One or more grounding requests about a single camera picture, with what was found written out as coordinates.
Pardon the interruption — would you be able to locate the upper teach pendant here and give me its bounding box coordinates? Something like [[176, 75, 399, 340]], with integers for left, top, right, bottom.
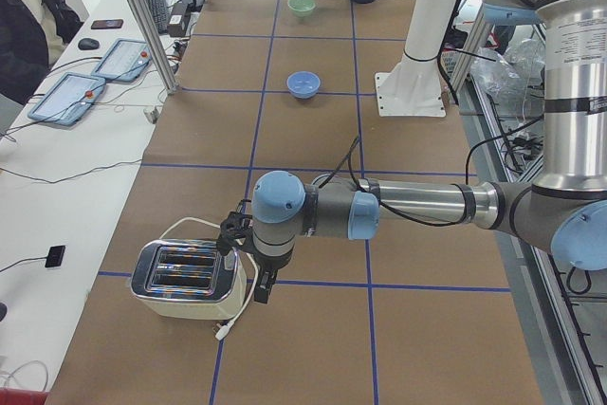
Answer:
[[91, 39, 151, 83]]

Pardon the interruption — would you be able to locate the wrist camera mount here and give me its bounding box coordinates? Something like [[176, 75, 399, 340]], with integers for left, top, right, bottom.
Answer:
[[216, 212, 254, 256]]

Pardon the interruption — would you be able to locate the black keyboard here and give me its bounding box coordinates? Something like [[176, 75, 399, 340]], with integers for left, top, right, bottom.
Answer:
[[145, 0, 169, 34]]

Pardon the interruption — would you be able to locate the aluminium frame post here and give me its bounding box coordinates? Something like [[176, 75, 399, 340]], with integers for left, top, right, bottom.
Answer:
[[127, 0, 178, 95]]

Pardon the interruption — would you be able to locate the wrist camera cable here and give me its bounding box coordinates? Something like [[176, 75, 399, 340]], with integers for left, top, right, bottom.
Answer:
[[310, 135, 475, 228]]

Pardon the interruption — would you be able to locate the teach pendant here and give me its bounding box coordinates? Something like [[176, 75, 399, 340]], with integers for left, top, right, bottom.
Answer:
[[28, 72, 106, 126], [91, 39, 151, 83]]

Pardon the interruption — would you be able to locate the black computer mouse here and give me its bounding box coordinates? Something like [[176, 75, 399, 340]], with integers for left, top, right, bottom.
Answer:
[[78, 38, 100, 50]]

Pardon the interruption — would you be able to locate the lower teach pendant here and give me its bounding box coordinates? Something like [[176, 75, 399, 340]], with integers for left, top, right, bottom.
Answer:
[[28, 72, 106, 126]]

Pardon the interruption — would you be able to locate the brown table mat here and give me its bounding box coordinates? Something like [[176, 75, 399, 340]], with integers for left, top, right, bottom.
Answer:
[[45, 0, 546, 405]]

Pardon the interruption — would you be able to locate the black smartphone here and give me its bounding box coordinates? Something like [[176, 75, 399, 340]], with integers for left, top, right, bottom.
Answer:
[[91, 19, 124, 30]]

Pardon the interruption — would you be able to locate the small black box device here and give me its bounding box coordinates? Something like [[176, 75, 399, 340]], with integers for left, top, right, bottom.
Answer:
[[45, 245, 65, 268]]

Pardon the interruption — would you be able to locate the blue bowl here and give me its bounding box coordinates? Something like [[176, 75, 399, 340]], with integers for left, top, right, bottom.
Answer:
[[286, 71, 321, 100]]

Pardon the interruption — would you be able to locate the seated person in black jacket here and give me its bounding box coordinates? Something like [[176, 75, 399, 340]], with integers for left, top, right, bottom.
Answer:
[[1, 0, 83, 105]]

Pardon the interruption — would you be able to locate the white power cord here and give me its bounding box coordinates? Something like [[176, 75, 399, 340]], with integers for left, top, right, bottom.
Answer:
[[158, 216, 260, 341]]

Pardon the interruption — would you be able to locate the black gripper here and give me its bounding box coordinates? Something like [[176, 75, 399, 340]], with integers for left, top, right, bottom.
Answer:
[[253, 251, 290, 304]]

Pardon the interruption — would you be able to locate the beige toaster appliance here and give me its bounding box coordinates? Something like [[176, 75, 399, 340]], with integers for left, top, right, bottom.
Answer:
[[131, 239, 247, 321]]

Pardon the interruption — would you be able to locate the white pedestal base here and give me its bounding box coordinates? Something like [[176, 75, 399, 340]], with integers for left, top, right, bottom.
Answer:
[[375, 0, 459, 118]]

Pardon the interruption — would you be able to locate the green bowl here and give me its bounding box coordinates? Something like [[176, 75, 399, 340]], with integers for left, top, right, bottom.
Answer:
[[287, 0, 316, 18]]

